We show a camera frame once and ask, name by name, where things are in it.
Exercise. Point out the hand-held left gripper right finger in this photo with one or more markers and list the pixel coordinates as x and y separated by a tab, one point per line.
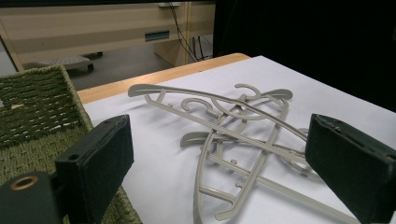
351	168

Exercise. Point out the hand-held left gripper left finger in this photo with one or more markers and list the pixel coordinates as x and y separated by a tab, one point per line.
93	168

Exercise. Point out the grey plastic clothes hanger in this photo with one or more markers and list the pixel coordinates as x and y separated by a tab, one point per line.
174	90
199	174
280	185

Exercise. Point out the green woven basket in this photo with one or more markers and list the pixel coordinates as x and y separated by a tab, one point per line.
31	93

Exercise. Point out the white paper sheet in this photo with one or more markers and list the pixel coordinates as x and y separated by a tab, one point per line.
155	174

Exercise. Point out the chair base with casters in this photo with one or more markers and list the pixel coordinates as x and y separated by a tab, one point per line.
68	60

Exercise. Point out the beige wooden desk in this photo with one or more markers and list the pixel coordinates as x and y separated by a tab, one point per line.
77	28

